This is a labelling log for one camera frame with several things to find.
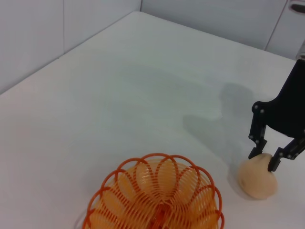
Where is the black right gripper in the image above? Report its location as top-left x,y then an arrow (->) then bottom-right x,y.
247,58 -> 305,172

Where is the pale beige bread bun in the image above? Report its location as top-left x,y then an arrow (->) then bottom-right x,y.
239,153 -> 279,200

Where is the orange plastic wire basket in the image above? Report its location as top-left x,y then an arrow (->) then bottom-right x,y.
82,152 -> 226,229

